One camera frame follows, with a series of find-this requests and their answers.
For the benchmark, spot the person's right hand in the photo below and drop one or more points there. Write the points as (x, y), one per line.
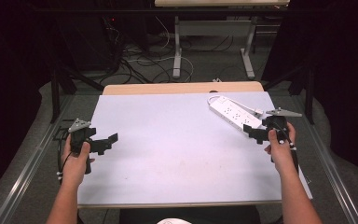
(280, 152)

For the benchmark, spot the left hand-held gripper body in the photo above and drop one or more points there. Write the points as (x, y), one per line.
(78, 137)

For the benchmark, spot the black horizontal bar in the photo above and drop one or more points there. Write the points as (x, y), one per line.
(155, 10)

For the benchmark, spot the white desk with metal legs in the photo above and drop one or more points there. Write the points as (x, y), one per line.
(211, 28)

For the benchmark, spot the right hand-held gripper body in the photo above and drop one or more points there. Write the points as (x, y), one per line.
(279, 123)

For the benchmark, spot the person's left hand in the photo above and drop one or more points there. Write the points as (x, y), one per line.
(74, 165)

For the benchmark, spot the aluminium rail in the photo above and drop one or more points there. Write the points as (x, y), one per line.
(28, 174)
(329, 168)

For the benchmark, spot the white power strip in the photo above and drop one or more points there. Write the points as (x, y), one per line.
(234, 113)

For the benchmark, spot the white table mat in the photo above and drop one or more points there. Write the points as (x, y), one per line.
(174, 146)

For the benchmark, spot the person's dark clothing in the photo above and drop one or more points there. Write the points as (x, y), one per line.
(192, 214)

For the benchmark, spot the dark equipment box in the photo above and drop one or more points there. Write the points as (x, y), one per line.
(84, 43)

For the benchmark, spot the black metal stand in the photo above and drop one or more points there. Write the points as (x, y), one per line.
(56, 93)
(308, 93)

